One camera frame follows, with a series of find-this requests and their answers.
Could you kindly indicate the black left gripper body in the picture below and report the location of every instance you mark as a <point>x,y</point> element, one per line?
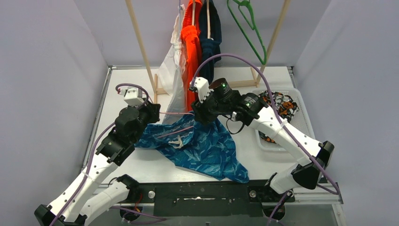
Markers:
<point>152,112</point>

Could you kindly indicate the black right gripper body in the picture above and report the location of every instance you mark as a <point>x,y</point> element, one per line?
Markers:
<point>210,108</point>

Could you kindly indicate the pink hanger of blue shorts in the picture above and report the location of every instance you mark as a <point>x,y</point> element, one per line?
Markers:
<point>165,135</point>

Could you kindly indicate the blue patterned shorts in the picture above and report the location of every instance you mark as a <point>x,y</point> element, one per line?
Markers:
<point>206,149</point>

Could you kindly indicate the camouflage orange grey shorts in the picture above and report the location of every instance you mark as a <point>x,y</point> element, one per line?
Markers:
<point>285,105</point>

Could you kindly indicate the green hanger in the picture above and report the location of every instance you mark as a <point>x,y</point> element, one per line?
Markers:
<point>243,15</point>

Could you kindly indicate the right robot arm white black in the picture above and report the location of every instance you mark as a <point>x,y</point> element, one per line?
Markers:
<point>311,156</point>

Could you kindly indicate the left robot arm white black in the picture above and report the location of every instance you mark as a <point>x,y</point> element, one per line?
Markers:
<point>78,205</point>

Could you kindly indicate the white shorts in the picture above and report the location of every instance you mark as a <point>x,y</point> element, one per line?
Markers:
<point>170,73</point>

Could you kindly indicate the navy blue shorts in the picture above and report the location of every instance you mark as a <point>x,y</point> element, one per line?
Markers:
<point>209,47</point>

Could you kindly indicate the wooden hanger of navy shorts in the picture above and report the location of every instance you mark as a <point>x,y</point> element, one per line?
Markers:
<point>208,20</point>

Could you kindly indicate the lilac hanger of white shorts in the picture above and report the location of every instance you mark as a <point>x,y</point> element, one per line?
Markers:
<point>179,8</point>

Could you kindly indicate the wooden hanger of orange shorts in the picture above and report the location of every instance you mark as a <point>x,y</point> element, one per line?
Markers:
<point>193,12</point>

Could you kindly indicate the wooden clothes rack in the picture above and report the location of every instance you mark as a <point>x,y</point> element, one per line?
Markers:
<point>235,84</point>

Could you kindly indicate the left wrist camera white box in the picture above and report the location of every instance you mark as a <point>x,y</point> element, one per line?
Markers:
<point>132,96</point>

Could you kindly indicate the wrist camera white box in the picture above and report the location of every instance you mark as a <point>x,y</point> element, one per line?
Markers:
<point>200,85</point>
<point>132,96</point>

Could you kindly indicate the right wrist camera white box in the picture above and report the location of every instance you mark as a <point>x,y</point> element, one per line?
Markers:
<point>200,85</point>

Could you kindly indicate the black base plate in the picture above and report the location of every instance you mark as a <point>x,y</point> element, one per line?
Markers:
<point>197,199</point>

